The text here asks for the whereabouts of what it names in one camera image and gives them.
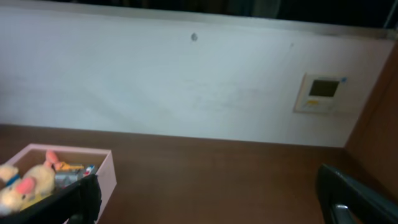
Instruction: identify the white wall control panel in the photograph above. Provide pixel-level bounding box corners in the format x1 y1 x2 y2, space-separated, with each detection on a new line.
294 73 347 114

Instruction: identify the yellow round toy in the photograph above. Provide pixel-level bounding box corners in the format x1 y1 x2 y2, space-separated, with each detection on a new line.
20 193 52 211

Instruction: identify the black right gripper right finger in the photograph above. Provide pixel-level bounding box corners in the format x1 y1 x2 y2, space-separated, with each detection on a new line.
316 164 397 224

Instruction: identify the pink cardboard box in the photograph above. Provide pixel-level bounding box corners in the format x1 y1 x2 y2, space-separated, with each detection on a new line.
6 144 117 215

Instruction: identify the red silver toy truck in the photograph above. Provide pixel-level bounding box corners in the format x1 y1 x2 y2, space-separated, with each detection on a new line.
55 162 97 189

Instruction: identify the brown wooden door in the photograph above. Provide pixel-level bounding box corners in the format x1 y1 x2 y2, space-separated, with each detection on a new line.
345 43 397 199

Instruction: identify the yellow plush duck toy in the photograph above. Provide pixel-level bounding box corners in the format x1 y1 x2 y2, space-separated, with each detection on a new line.
1 150 59 217

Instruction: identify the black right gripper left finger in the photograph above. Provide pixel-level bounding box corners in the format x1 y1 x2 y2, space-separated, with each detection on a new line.
1 174 102 224

